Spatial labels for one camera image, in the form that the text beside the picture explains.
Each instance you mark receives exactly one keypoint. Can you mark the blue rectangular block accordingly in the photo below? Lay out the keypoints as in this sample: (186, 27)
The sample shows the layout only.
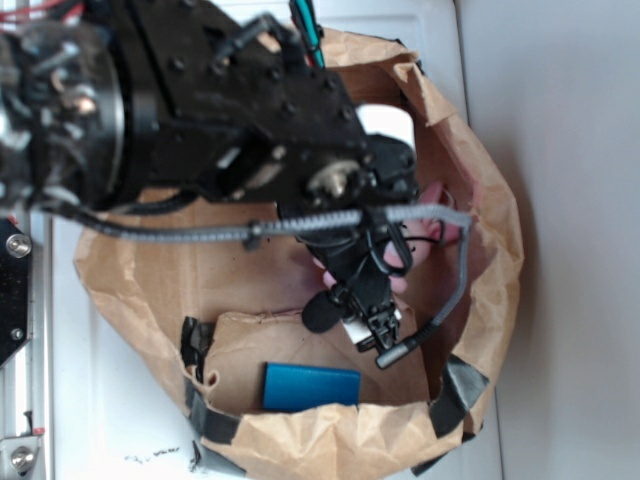
(293, 388)

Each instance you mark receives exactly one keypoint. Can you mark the white plastic tray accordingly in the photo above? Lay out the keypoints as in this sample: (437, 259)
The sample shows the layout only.
(111, 420)

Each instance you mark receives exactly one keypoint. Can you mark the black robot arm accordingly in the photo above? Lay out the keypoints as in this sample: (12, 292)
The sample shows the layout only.
(74, 98)

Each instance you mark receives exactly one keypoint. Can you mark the brown paper bag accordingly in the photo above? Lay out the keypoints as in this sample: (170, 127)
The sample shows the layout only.
(207, 318)

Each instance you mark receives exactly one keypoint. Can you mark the black mounting bracket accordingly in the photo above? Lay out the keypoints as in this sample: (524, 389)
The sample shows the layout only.
(16, 249)

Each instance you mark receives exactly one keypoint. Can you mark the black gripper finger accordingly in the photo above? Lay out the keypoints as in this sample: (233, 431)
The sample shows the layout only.
(363, 288)

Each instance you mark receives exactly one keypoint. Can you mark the pink plush bunny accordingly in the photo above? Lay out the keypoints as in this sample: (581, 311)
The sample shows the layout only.
(423, 235)

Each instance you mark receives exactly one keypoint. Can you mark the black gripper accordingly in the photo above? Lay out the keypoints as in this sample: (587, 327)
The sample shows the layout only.
(241, 116)

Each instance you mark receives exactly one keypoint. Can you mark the small black foam microphone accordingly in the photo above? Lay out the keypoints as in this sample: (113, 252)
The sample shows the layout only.
(321, 313)

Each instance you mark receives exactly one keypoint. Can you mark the aluminium frame rail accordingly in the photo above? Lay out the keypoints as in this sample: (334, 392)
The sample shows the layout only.
(26, 380)

